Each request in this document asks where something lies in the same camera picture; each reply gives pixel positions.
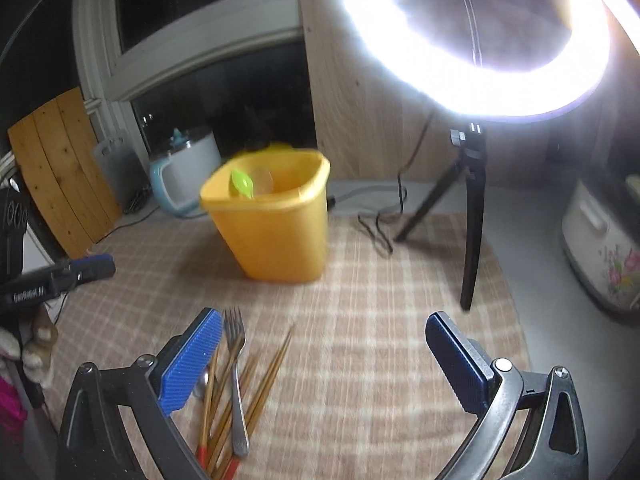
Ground plaid tablecloth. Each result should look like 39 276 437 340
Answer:
47 212 532 480

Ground pink clothing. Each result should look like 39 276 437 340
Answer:
0 375 27 443

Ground white and blue electric pot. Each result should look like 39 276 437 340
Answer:
149 127 222 219

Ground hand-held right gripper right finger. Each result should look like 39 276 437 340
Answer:
425 311 589 480

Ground light wooden panel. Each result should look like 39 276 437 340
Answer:
299 0 621 187

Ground green plastic spoon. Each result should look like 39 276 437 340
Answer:
229 170 256 199

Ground chopsticks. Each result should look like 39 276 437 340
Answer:
222 308 250 457

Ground black tripod stand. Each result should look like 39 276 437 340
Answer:
395 120 489 312

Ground floral white rice cooker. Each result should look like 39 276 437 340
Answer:
559 175 640 319

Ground grey plastic cutting board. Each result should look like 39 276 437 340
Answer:
94 130 151 212

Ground person's left hand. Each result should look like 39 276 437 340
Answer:
0 310 59 389

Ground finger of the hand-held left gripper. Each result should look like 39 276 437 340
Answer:
59 254 116 292

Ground pine wooden cutting board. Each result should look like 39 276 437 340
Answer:
7 86 124 261

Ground black ring light cable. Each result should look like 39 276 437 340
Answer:
357 109 437 259

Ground red-tipped wooden chopstick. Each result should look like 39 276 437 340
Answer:
244 325 297 437
206 355 261 476
220 400 242 480
196 345 221 467

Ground yellow plastic bin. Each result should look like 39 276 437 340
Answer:
199 144 332 283

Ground white window frame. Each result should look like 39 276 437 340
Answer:
72 0 321 128

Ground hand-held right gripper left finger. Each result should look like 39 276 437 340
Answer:
57 307 224 480

